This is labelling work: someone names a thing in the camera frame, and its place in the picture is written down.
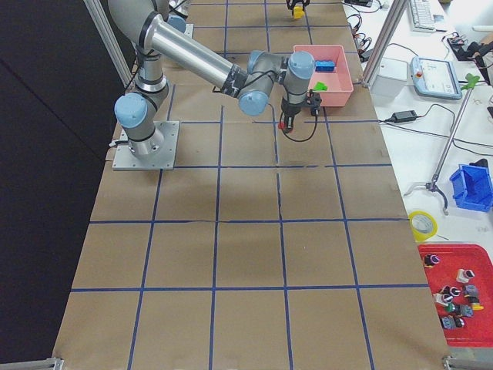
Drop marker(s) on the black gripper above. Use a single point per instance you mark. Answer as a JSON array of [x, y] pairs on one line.
[[289, 111], [296, 5]]

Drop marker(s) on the yellow toy block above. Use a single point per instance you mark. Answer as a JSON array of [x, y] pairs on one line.
[[298, 13]]

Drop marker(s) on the green toy block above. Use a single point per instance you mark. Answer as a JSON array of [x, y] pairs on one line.
[[320, 87]]

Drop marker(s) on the blue toy block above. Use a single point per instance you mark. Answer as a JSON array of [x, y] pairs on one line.
[[325, 66]]

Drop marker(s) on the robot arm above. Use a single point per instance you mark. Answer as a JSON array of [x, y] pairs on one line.
[[179, 12], [145, 24]]

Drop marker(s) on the pink plastic box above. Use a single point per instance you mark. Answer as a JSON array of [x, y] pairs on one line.
[[339, 83]]

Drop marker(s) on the white box device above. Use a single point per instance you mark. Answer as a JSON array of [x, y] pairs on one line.
[[391, 78]]

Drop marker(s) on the black power adapter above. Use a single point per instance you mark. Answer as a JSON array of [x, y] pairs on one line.
[[404, 116]]

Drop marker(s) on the white keyboard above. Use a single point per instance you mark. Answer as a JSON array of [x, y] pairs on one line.
[[420, 15]]

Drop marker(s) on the teach pendant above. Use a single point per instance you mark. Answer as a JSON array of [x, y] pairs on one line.
[[435, 78]]

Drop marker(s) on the yellow tape roll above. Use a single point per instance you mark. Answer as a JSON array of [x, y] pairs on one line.
[[423, 225]]

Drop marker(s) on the reacher grabber tool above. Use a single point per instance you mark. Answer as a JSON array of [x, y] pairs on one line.
[[432, 185]]

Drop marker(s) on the blue storage bin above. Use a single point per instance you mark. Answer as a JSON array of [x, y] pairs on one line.
[[472, 187]]

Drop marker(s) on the red plastic tray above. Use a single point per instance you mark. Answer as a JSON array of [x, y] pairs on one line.
[[460, 279]]

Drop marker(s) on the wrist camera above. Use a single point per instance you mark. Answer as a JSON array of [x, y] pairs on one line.
[[313, 102]]

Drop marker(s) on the aluminium frame post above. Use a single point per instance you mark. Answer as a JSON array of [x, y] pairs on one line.
[[390, 24]]

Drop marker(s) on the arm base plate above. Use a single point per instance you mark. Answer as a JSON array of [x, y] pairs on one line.
[[156, 153], [189, 30]]

